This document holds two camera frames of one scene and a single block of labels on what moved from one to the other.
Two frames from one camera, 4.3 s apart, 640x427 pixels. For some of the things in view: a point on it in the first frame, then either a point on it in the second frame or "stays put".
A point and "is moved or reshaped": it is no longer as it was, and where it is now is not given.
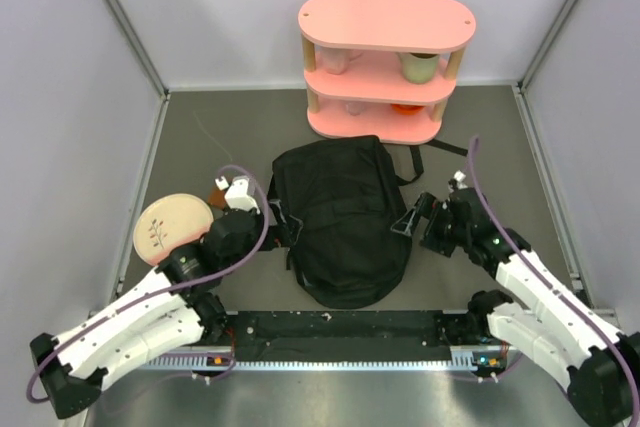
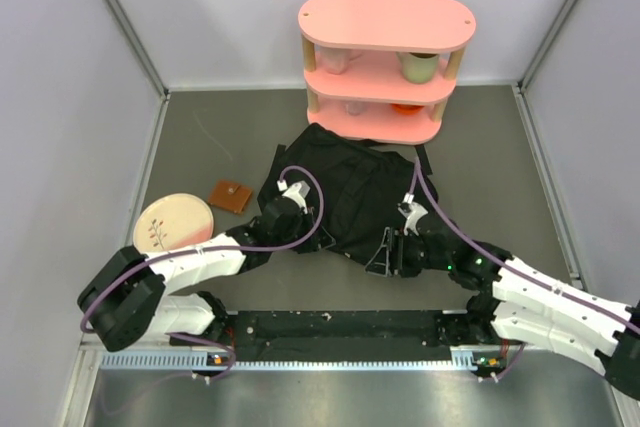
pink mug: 335,61 stays put
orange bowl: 407,109 stays put
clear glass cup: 355,107 stays put
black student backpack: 345,194 is moved or reshaped
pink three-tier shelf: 382,65 stays put
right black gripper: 429,207 → 391,255
